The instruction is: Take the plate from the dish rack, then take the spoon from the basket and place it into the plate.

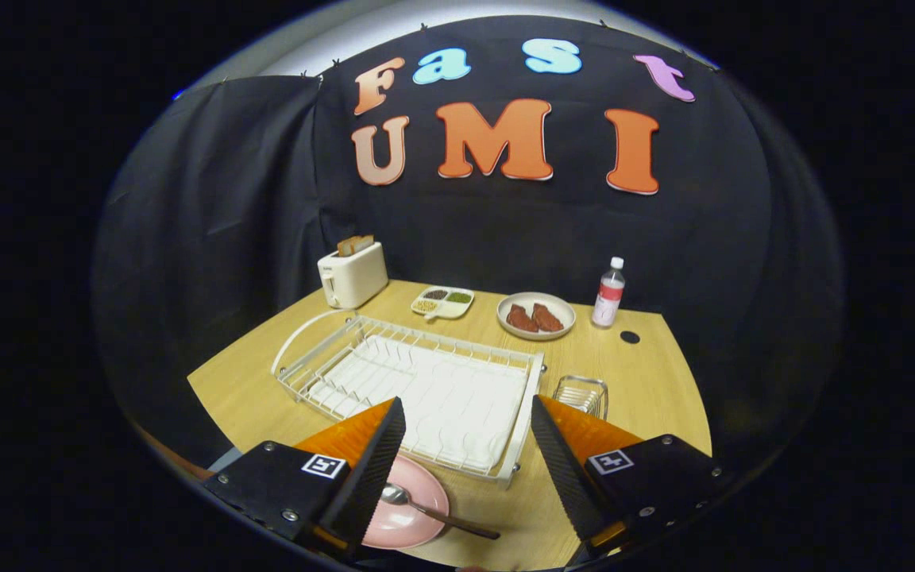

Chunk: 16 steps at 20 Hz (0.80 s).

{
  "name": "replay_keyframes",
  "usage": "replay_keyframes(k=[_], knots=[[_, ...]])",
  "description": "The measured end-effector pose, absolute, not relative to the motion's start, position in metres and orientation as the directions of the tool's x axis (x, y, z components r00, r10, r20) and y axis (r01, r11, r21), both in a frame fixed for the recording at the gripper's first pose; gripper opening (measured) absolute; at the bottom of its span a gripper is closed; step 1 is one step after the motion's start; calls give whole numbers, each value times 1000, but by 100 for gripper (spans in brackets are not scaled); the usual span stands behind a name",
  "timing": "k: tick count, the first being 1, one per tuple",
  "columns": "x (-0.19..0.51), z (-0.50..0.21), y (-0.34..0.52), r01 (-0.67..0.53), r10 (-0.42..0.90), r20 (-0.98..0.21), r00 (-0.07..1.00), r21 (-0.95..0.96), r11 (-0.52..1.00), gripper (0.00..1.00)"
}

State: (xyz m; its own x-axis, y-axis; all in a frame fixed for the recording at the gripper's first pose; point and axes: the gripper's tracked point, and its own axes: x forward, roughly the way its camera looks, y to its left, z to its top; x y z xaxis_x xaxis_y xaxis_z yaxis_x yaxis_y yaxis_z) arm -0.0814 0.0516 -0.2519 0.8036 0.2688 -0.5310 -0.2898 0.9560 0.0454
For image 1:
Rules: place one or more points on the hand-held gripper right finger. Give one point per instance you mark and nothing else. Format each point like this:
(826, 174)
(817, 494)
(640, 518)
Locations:
(565, 469)

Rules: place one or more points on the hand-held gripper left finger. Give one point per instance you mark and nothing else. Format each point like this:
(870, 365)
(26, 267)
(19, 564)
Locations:
(370, 477)

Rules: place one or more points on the pink plate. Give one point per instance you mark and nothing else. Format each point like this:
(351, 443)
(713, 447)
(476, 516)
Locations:
(422, 481)

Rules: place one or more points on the beige round plate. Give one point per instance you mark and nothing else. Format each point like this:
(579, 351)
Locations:
(537, 297)

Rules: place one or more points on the white divided dish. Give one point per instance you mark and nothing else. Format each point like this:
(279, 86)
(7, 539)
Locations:
(453, 310)

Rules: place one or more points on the white drain tray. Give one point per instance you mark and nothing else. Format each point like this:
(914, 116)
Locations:
(457, 405)

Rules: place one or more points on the red steak piece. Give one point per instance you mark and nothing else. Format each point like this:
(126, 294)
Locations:
(522, 318)
(548, 318)

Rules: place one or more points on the clear bottle with red label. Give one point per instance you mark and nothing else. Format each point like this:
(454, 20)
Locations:
(607, 306)

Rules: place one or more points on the pile of yellow beans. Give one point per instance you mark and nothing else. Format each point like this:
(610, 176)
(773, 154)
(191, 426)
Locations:
(426, 306)

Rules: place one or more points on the pile of dark beans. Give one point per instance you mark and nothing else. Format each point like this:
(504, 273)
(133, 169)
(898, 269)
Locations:
(435, 295)

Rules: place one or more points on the white toaster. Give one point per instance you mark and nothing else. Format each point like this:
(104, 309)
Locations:
(354, 278)

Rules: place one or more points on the pile of green beans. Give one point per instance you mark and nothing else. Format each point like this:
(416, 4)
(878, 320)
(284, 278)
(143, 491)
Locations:
(459, 298)

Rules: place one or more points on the toasted bread slice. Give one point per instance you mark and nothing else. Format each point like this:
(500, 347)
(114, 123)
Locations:
(354, 245)

